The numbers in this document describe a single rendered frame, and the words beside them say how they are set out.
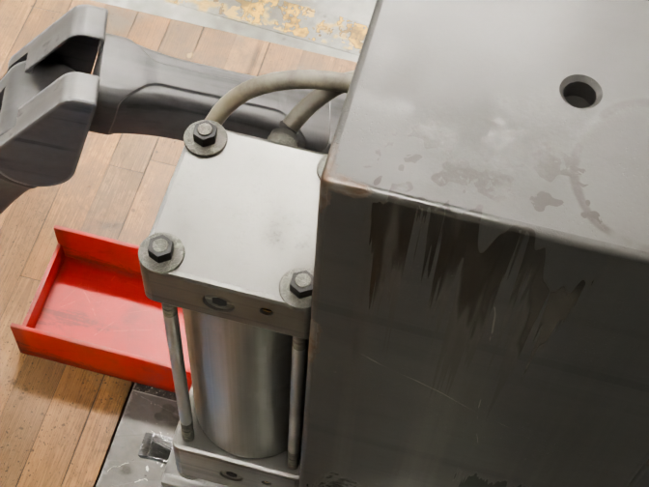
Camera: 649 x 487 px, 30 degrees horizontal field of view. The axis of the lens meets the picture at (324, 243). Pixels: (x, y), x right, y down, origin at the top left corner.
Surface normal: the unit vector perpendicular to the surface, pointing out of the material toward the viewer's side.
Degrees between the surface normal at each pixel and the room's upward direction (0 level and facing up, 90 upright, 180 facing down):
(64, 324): 0
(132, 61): 18
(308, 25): 0
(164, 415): 0
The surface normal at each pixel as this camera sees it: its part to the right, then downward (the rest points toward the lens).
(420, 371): -0.25, 0.83
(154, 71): 0.34, -0.47
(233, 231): 0.04, -0.51
